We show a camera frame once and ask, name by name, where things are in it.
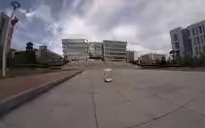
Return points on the grey concrete paved ground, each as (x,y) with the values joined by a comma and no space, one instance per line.
(130,100)

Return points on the small white robot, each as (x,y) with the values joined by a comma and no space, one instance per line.
(107,76)

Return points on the grey stone kerb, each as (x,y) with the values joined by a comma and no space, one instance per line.
(30,93)

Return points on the row of dark trees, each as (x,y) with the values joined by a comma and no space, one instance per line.
(193,59)

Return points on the white layered building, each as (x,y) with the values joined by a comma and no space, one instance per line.
(90,50)

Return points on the grey windowed office building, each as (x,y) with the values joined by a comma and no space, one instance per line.
(196,40)

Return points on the low brown building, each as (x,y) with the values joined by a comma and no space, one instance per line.
(46,56)

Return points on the red brick pavement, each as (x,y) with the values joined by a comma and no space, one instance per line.
(16,85)

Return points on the dark green hedge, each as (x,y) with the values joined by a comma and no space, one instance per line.
(21,57)

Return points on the white pole with signs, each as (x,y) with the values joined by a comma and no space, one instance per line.
(6,43)

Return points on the low pale building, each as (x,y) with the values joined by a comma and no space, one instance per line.
(151,58)

